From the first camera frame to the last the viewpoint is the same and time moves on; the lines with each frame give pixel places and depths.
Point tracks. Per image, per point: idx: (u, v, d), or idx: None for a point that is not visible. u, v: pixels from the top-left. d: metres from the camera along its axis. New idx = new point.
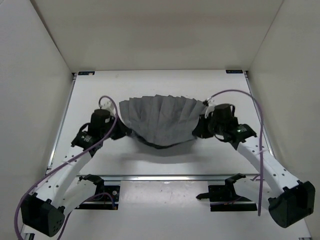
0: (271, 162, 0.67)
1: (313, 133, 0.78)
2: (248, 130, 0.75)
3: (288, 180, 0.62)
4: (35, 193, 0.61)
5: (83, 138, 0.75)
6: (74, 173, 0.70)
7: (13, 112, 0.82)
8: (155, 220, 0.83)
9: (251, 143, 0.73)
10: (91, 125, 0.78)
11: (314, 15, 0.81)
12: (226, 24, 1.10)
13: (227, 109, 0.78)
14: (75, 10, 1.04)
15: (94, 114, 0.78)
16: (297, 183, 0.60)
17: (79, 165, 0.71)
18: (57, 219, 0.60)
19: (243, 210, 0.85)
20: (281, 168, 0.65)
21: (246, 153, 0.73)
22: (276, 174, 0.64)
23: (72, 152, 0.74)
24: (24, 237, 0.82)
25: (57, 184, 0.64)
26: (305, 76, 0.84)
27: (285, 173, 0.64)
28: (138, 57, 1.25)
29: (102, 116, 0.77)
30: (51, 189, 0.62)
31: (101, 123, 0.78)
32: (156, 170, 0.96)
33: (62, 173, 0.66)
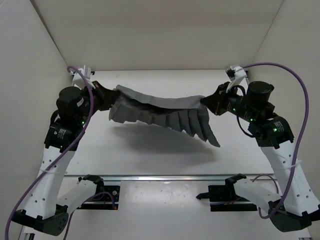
0: (301, 179, 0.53)
1: (314, 133, 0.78)
2: (286, 128, 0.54)
3: (309, 204, 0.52)
4: (22, 211, 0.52)
5: (56, 134, 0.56)
6: (61, 174, 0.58)
7: (13, 112, 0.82)
8: (155, 220, 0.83)
9: (283, 149, 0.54)
10: (62, 114, 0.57)
11: (314, 15, 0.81)
12: (226, 24, 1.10)
13: (265, 94, 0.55)
14: (75, 10, 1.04)
15: (59, 100, 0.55)
16: (317, 209, 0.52)
17: (64, 164, 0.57)
18: (58, 223, 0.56)
19: (243, 210, 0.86)
20: (306, 187, 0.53)
21: (271, 156, 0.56)
22: (300, 195, 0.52)
23: (48, 155, 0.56)
24: (24, 237, 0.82)
25: (44, 197, 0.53)
26: (305, 76, 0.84)
27: (308, 194, 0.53)
28: (138, 56, 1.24)
29: (73, 103, 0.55)
30: (38, 203, 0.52)
31: (74, 111, 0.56)
32: (156, 170, 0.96)
33: (45, 183, 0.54)
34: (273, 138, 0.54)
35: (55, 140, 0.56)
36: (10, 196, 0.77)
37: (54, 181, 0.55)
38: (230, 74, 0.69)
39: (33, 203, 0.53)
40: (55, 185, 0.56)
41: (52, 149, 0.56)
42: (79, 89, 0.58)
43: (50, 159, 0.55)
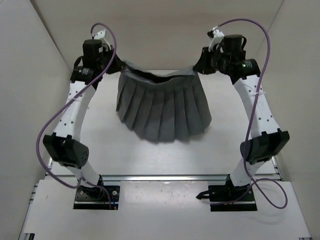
0: (264, 107, 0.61)
1: (314, 133, 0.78)
2: (254, 67, 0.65)
3: (270, 127, 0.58)
4: (53, 132, 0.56)
5: (81, 71, 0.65)
6: (84, 106, 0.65)
7: (13, 112, 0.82)
8: (155, 221, 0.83)
9: (250, 81, 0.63)
10: (85, 57, 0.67)
11: (314, 15, 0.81)
12: (226, 24, 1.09)
13: (238, 38, 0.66)
14: (75, 10, 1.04)
15: (85, 44, 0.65)
16: (276, 130, 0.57)
17: (87, 98, 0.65)
18: (83, 150, 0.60)
19: (243, 211, 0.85)
20: (269, 113, 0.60)
21: (242, 90, 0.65)
22: (261, 118, 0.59)
23: (75, 87, 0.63)
24: (24, 237, 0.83)
25: (72, 120, 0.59)
26: (305, 76, 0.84)
27: (270, 119, 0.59)
28: (138, 56, 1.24)
29: (95, 46, 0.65)
30: (67, 125, 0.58)
31: (95, 54, 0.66)
32: (157, 170, 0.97)
33: (73, 109, 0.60)
34: (243, 71, 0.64)
35: (78, 75, 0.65)
36: (10, 196, 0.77)
37: (81, 109, 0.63)
38: (209, 35, 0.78)
39: (62, 126, 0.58)
40: (81, 113, 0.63)
41: (78, 83, 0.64)
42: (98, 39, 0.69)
43: (76, 90, 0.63)
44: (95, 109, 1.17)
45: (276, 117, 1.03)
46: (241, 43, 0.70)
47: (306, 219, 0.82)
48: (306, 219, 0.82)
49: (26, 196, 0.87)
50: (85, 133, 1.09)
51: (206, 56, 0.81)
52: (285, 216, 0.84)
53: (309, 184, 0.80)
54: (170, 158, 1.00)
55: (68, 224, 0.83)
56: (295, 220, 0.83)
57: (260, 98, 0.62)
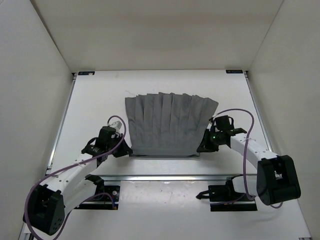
0: (257, 146, 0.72)
1: (314, 133, 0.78)
2: (239, 129, 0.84)
3: (268, 155, 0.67)
4: (45, 184, 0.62)
5: (92, 148, 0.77)
6: (82, 175, 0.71)
7: (13, 112, 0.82)
8: (155, 221, 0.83)
9: (238, 136, 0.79)
10: (99, 139, 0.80)
11: (314, 16, 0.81)
12: (226, 24, 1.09)
13: (226, 119, 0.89)
14: (74, 10, 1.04)
15: (102, 129, 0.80)
16: (275, 156, 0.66)
17: (88, 168, 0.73)
18: (59, 216, 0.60)
19: (243, 210, 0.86)
20: (263, 148, 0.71)
21: (236, 145, 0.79)
22: (258, 151, 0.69)
23: (82, 156, 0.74)
24: (24, 237, 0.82)
25: (67, 179, 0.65)
26: (305, 78, 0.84)
27: (266, 151, 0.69)
28: (138, 57, 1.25)
29: (109, 133, 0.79)
30: (61, 182, 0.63)
31: (107, 138, 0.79)
32: (157, 170, 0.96)
33: (73, 171, 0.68)
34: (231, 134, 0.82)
35: (89, 150, 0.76)
36: (9, 196, 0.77)
37: (78, 176, 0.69)
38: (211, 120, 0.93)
39: (57, 182, 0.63)
40: (76, 179, 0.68)
41: (86, 154, 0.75)
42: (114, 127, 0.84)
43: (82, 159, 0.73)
44: (95, 109, 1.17)
45: (276, 117, 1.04)
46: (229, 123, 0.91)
47: (306, 219, 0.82)
48: (306, 219, 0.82)
49: (25, 196, 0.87)
50: (85, 133, 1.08)
51: (206, 135, 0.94)
52: (285, 216, 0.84)
53: (308, 185, 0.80)
54: (170, 159, 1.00)
55: (68, 225, 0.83)
56: (295, 221, 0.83)
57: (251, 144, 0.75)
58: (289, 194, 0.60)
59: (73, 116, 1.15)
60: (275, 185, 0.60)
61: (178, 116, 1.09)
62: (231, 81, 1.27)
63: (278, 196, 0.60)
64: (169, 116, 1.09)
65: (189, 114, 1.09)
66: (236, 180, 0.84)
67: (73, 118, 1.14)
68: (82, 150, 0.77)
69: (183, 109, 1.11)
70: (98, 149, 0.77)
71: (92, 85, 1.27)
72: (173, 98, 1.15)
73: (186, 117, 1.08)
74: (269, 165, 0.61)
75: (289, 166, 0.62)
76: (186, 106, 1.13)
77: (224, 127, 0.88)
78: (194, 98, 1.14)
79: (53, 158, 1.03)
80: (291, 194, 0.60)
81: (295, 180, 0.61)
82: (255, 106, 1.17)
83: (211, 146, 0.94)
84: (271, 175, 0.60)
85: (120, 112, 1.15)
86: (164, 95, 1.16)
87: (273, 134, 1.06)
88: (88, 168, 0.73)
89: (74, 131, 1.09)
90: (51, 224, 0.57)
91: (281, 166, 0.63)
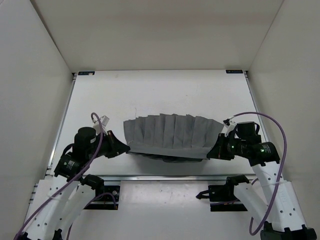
0: (285, 200, 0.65)
1: (315, 133, 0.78)
2: (272, 152, 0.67)
3: (293, 222, 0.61)
4: (26, 232, 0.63)
5: (66, 164, 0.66)
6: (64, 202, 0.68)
7: (13, 112, 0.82)
8: (155, 221, 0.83)
9: (268, 168, 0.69)
10: (75, 148, 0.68)
11: (314, 17, 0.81)
12: (226, 24, 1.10)
13: (250, 125, 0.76)
14: (75, 10, 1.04)
15: (77, 135, 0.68)
16: (301, 228, 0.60)
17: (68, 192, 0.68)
18: None
19: (242, 210, 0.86)
20: (291, 207, 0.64)
21: (261, 176, 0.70)
22: (283, 211, 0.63)
23: (56, 183, 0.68)
24: None
25: (45, 222, 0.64)
26: (304, 79, 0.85)
27: (292, 213, 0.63)
28: (139, 57, 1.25)
29: (85, 140, 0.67)
30: (40, 227, 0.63)
31: (85, 145, 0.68)
32: (156, 169, 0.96)
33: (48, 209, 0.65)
34: (261, 156, 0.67)
35: (63, 165, 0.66)
36: (10, 196, 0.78)
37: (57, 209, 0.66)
38: (226, 122, 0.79)
39: (36, 227, 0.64)
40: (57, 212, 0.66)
41: (62, 178, 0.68)
42: (91, 128, 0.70)
43: (56, 187, 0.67)
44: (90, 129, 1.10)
45: (276, 118, 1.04)
46: (255, 131, 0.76)
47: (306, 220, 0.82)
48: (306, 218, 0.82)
49: (26, 196, 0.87)
50: None
51: (222, 141, 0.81)
52: None
53: (309, 185, 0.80)
54: None
55: None
56: None
57: (280, 187, 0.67)
58: None
59: (73, 116, 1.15)
60: None
61: (182, 138, 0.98)
62: (231, 81, 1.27)
63: None
64: (172, 140, 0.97)
65: (194, 137, 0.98)
66: (237, 188, 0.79)
67: (73, 118, 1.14)
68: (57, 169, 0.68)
69: (187, 131, 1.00)
70: (73, 162, 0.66)
71: (92, 85, 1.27)
72: (176, 119, 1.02)
73: (190, 139, 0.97)
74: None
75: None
76: (190, 128, 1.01)
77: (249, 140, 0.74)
78: (197, 120, 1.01)
79: (53, 158, 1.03)
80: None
81: None
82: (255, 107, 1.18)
83: (227, 154, 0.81)
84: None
85: (120, 114, 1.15)
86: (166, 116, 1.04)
87: (273, 134, 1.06)
88: (69, 191, 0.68)
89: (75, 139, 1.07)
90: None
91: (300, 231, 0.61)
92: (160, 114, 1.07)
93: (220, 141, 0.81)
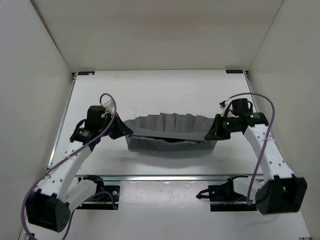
0: (274, 154, 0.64)
1: (315, 133, 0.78)
2: (262, 118, 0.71)
3: (283, 171, 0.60)
4: (39, 189, 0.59)
5: (81, 133, 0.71)
6: (76, 168, 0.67)
7: (13, 113, 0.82)
8: (155, 221, 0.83)
9: (258, 128, 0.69)
10: (88, 122, 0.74)
11: (314, 17, 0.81)
12: (226, 24, 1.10)
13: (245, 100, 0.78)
14: (75, 10, 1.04)
15: (90, 109, 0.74)
16: (291, 176, 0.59)
17: (81, 158, 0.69)
18: (64, 214, 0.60)
19: (242, 210, 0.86)
20: (279, 159, 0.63)
21: (251, 137, 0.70)
22: (272, 162, 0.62)
23: (71, 146, 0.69)
24: (24, 237, 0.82)
25: (61, 178, 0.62)
26: (305, 79, 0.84)
27: (281, 164, 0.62)
28: (139, 57, 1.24)
29: (98, 112, 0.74)
30: (55, 183, 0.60)
31: (97, 118, 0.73)
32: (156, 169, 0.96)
33: (64, 167, 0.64)
34: (251, 120, 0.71)
35: (78, 136, 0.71)
36: (9, 196, 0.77)
37: (72, 170, 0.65)
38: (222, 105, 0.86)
39: (50, 183, 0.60)
40: (71, 174, 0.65)
41: (76, 142, 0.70)
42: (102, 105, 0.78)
43: (72, 149, 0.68)
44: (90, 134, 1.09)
45: (276, 117, 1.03)
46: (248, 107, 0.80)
47: (306, 219, 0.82)
48: (307, 218, 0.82)
49: None
50: None
51: (218, 121, 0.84)
52: (286, 216, 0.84)
53: (309, 185, 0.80)
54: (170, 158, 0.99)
55: None
56: (295, 220, 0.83)
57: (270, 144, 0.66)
58: (286, 210, 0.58)
59: (73, 116, 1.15)
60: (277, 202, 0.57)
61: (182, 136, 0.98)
62: (231, 81, 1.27)
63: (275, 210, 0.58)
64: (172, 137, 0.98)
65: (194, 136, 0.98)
66: (235, 180, 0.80)
67: (73, 118, 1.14)
68: (70, 138, 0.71)
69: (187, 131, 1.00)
70: (87, 133, 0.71)
71: (92, 85, 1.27)
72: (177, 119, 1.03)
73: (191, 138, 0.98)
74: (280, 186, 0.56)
75: (300, 192, 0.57)
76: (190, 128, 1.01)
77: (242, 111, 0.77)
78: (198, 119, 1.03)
79: (54, 158, 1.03)
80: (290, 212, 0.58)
81: (298, 201, 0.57)
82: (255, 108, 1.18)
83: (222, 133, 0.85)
84: (277, 195, 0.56)
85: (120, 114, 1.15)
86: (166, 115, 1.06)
87: (273, 134, 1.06)
88: (82, 156, 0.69)
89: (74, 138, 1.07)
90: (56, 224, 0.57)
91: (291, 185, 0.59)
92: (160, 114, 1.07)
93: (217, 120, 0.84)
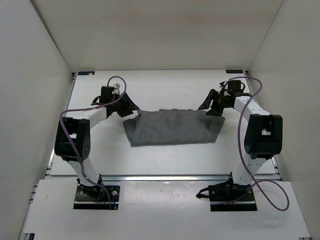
0: (256, 106, 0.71)
1: (315, 133, 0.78)
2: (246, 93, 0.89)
3: (263, 112, 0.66)
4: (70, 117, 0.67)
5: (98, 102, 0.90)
6: (96, 119, 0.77)
7: (13, 113, 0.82)
8: (155, 221, 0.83)
9: (243, 97, 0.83)
10: (102, 96, 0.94)
11: (314, 17, 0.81)
12: (225, 24, 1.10)
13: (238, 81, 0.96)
14: (75, 10, 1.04)
15: (103, 87, 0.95)
16: (269, 114, 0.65)
17: (99, 114, 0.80)
18: (87, 144, 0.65)
19: (243, 210, 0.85)
20: (259, 107, 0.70)
21: (238, 105, 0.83)
22: (253, 109, 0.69)
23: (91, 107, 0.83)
24: (24, 237, 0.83)
25: (89, 114, 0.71)
26: (304, 79, 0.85)
27: (262, 110, 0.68)
28: (138, 57, 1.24)
29: (110, 88, 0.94)
30: (84, 115, 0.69)
31: (109, 92, 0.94)
32: (156, 170, 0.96)
33: (91, 111, 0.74)
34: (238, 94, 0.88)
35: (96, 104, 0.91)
36: (9, 196, 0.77)
37: (94, 115, 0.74)
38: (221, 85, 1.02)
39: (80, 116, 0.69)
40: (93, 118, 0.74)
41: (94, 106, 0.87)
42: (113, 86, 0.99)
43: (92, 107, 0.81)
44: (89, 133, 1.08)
45: None
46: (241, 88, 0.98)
47: (306, 219, 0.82)
48: (306, 218, 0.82)
49: (25, 195, 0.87)
50: None
51: (212, 95, 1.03)
52: (286, 216, 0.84)
53: (309, 185, 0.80)
54: (170, 159, 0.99)
55: (68, 225, 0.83)
56: (295, 219, 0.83)
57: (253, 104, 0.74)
58: (271, 148, 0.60)
59: None
60: (260, 136, 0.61)
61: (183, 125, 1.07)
62: None
63: (260, 148, 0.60)
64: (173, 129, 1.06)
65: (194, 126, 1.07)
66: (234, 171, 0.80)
67: None
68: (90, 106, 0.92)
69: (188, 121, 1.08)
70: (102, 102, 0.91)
71: (92, 85, 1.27)
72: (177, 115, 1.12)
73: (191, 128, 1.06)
74: (260, 118, 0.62)
75: (278, 122, 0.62)
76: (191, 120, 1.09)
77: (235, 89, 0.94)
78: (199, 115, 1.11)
79: (54, 158, 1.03)
80: (273, 149, 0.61)
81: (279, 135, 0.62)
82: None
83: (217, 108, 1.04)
84: (259, 128, 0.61)
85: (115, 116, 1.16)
86: (167, 116, 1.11)
87: None
88: (100, 113, 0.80)
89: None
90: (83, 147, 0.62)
91: (271, 124, 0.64)
92: (160, 113, 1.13)
93: (210, 94, 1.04)
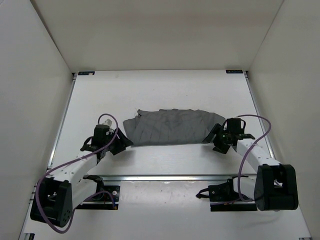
0: (261, 152, 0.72)
1: (315, 133, 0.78)
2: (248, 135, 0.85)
3: (271, 162, 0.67)
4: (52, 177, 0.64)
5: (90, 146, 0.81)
6: (84, 170, 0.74)
7: (13, 113, 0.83)
8: (155, 221, 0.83)
9: (246, 140, 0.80)
10: (95, 137, 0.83)
11: (314, 18, 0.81)
12: (225, 24, 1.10)
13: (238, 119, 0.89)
14: (75, 11, 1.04)
15: (96, 127, 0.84)
16: (278, 164, 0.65)
17: (90, 162, 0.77)
18: (68, 208, 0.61)
19: (243, 210, 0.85)
20: (266, 154, 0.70)
21: (242, 149, 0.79)
22: (260, 157, 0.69)
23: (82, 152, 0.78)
24: (24, 237, 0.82)
25: (72, 171, 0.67)
26: (304, 79, 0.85)
27: (269, 158, 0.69)
28: (138, 57, 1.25)
29: (104, 129, 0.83)
30: (67, 174, 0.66)
31: (103, 134, 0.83)
32: (156, 170, 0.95)
33: (76, 164, 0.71)
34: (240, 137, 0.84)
35: (87, 148, 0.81)
36: (9, 196, 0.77)
37: (81, 168, 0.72)
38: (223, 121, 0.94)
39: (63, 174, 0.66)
40: (80, 171, 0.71)
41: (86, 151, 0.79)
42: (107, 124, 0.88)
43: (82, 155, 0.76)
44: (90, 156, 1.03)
45: (276, 117, 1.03)
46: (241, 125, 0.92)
47: (306, 219, 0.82)
48: (306, 218, 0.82)
49: (25, 196, 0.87)
50: (87, 131, 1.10)
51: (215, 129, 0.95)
52: (286, 216, 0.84)
53: (308, 185, 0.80)
54: (170, 159, 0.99)
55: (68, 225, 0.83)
56: (295, 219, 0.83)
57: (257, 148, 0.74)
58: (286, 202, 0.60)
59: (73, 116, 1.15)
60: (272, 191, 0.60)
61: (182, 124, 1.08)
62: (231, 81, 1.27)
63: (273, 202, 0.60)
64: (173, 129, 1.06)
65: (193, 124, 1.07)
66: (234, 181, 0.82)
67: (73, 118, 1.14)
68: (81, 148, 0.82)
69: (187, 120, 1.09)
70: (95, 147, 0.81)
71: (92, 85, 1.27)
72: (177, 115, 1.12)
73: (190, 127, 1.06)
74: (270, 170, 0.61)
75: (290, 174, 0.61)
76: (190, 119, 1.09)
77: (234, 130, 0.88)
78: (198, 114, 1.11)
79: (53, 158, 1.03)
80: (289, 204, 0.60)
81: (294, 188, 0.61)
82: (256, 112, 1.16)
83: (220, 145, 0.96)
84: (270, 183, 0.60)
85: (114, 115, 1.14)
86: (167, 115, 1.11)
87: (273, 134, 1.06)
88: (90, 162, 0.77)
89: (67, 154, 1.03)
90: (61, 215, 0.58)
91: (282, 175, 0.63)
92: (160, 112, 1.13)
93: (214, 128, 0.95)
